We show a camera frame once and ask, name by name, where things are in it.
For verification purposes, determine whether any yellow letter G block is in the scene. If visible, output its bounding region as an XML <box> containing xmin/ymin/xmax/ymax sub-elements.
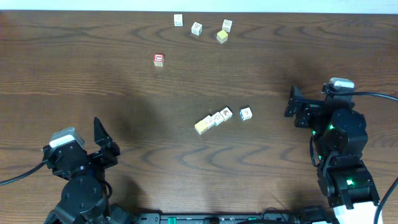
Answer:
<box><xmin>239</xmin><ymin>107</ymin><xmax>252</xmax><ymax>121</ymax></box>

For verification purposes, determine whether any green edged wooden block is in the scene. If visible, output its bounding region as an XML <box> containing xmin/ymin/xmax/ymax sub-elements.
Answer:
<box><xmin>211</xmin><ymin>112</ymin><xmax>224</xmax><ymax>126</ymax></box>

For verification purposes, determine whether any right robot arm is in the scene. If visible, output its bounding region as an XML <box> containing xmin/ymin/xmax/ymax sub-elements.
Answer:
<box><xmin>105</xmin><ymin>83</ymin><xmax>383</xmax><ymax>223</ymax></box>

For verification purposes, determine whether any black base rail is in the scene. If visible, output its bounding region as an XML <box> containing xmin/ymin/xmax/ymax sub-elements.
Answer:
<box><xmin>131</xmin><ymin>207</ymin><xmax>339</xmax><ymax>224</ymax></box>

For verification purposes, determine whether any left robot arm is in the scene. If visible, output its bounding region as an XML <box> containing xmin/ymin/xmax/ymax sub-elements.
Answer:
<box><xmin>43</xmin><ymin>140</ymin><xmax>136</xmax><ymax>223</ymax></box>

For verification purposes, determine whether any yellow letter K block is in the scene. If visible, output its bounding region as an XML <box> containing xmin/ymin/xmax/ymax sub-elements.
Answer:
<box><xmin>220</xmin><ymin>107</ymin><xmax>233</xmax><ymax>121</ymax></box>

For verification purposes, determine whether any red top wooden block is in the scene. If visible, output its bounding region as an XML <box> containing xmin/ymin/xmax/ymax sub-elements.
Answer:
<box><xmin>153</xmin><ymin>54</ymin><xmax>164</xmax><ymax>67</ymax></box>

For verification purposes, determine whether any yellow block with ball picture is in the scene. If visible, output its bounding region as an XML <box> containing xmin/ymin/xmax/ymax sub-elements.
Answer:
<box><xmin>194</xmin><ymin>120</ymin><xmax>208</xmax><ymax>134</ymax></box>

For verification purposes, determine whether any wooden block with lattice top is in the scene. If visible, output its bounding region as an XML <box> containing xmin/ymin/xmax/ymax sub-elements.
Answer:
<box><xmin>222</xmin><ymin>19</ymin><xmax>233</xmax><ymax>33</ymax></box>

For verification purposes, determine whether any wooden block with number three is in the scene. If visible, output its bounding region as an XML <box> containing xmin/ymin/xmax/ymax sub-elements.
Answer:
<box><xmin>191</xmin><ymin>22</ymin><xmax>203</xmax><ymax>36</ymax></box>

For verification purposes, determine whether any plain white wooden block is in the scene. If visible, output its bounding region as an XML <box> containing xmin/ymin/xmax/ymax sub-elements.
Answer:
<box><xmin>203</xmin><ymin>115</ymin><xmax>215</xmax><ymax>129</ymax></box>

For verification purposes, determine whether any yellow top wooden block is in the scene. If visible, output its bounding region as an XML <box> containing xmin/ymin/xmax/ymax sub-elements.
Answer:
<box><xmin>216</xmin><ymin>30</ymin><xmax>228</xmax><ymax>44</ymax></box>

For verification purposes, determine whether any wooden block with animal drawing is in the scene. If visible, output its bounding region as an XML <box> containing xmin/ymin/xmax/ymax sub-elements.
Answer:
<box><xmin>174</xmin><ymin>14</ymin><xmax>183</xmax><ymax>27</ymax></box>

